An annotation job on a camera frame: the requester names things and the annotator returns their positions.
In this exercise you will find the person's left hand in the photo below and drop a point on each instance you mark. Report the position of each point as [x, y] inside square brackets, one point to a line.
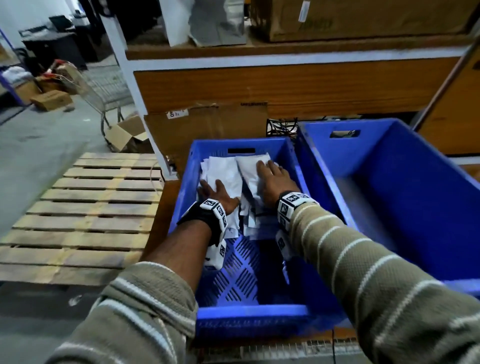
[219, 198]

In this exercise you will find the person's right hand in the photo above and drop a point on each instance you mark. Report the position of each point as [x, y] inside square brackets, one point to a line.
[275, 183]

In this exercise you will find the white packet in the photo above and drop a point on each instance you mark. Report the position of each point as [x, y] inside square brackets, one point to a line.
[225, 172]
[249, 168]

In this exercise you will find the white packets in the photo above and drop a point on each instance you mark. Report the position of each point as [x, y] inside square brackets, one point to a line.
[255, 225]

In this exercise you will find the perforated blue plastic crate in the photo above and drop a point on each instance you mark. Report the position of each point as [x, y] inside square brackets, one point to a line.
[243, 322]

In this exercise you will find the person's left forearm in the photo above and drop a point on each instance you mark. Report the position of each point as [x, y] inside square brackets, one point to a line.
[157, 292]

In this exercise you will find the person's right forearm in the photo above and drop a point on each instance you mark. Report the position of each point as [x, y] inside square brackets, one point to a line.
[375, 292]

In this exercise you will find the left wrist marker band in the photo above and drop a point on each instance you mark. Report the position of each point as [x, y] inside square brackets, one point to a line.
[202, 219]

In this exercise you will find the flat cardboard sheet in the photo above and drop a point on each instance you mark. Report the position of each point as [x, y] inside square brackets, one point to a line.
[210, 127]

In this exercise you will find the open cardboard box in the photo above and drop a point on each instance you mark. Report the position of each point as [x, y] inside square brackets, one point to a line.
[127, 133]

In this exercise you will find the wooden pallet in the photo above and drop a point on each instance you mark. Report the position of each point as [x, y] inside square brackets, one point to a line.
[86, 225]

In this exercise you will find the metal shopping cart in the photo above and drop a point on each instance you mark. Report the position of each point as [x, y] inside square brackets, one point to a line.
[105, 90]

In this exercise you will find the stack of grey paper trays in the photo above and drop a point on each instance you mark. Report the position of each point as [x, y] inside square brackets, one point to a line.
[217, 22]

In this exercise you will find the white paper scrap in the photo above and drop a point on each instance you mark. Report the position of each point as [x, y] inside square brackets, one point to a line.
[75, 300]

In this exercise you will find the white open box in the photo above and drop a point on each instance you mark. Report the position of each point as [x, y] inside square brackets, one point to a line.
[174, 18]

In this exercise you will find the large brown cardboard box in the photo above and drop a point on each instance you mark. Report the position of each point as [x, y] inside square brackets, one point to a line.
[375, 18]

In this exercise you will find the small closed cardboard box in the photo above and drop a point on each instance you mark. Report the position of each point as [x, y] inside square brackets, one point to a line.
[51, 100]

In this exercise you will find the black desk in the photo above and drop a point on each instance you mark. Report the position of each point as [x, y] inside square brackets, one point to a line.
[52, 48]

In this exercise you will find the blue metal storage rack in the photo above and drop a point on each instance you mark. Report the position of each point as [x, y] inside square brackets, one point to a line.
[11, 90]

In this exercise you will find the black laptop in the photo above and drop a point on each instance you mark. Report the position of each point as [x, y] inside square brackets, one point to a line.
[60, 23]

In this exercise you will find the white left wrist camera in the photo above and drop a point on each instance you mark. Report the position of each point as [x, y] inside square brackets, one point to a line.
[216, 255]

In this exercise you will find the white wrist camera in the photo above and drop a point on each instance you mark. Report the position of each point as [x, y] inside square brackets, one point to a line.
[285, 245]
[216, 255]

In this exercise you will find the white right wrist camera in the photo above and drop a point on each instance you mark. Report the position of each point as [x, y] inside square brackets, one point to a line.
[285, 245]

